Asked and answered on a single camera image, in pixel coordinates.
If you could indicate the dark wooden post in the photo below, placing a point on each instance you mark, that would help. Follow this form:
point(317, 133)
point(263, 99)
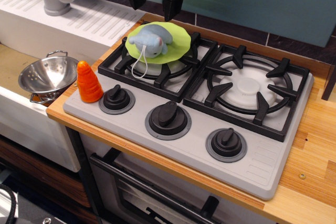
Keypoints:
point(330, 83)

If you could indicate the blue plush toy animal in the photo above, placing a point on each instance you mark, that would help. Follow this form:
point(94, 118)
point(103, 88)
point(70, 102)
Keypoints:
point(152, 40)

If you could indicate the black right burner grate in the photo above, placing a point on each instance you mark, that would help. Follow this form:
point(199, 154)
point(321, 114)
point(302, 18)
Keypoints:
point(249, 92)

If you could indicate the grey toy stove top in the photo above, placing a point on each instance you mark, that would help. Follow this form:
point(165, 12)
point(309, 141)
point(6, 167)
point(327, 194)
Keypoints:
point(257, 173)

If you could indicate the orange plastic carrot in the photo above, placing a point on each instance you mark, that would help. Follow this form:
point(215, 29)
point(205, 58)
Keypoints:
point(90, 89)

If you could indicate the black middle stove knob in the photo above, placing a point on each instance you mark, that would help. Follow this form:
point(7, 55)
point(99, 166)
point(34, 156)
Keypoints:
point(168, 121)

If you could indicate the black left stove knob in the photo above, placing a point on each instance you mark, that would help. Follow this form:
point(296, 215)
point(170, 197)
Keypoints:
point(117, 101)

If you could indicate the black stove knob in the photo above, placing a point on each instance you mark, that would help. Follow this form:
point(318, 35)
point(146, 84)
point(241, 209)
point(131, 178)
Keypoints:
point(168, 121)
point(117, 101)
point(226, 145)

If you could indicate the black left burner grate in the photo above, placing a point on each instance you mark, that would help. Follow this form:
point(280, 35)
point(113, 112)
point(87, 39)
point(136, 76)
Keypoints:
point(170, 80)

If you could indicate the black burner grate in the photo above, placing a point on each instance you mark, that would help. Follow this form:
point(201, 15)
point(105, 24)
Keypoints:
point(249, 92)
point(170, 80)

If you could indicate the toy oven door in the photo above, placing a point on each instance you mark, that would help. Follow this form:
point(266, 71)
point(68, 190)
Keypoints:
point(226, 211)

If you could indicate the steel colander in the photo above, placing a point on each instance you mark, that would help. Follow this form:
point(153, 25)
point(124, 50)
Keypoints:
point(48, 78)

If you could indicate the black right stove knob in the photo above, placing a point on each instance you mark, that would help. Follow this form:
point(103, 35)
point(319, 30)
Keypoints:
point(226, 145)

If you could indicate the black oven door handle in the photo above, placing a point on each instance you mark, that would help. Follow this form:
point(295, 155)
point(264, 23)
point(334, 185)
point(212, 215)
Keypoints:
point(147, 203)

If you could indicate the white toy sink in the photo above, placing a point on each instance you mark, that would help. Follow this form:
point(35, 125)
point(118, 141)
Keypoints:
point(86, 32)

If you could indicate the green round cloth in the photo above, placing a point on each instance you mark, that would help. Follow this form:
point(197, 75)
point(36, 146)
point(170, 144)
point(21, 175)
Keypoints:
point(180, 45)

